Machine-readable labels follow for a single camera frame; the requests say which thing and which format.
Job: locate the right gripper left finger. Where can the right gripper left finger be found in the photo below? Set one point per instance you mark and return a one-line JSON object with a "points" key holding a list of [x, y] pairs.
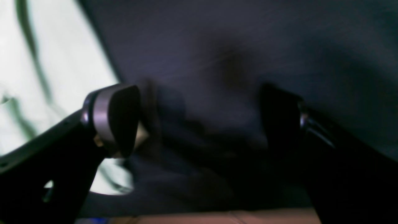
{"points": [[47, 180]]}

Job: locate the light green T-shirt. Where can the light green T-shirt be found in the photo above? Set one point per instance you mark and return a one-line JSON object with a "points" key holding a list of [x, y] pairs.
{"points": [[50, 61]]}

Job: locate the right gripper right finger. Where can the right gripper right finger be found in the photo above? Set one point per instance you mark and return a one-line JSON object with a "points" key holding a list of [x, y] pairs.
{"points": [[348, 182]]}

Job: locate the black table cloth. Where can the black table cloth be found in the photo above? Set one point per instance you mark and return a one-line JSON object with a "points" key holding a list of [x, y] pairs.
{"points": [[200, 65]]}

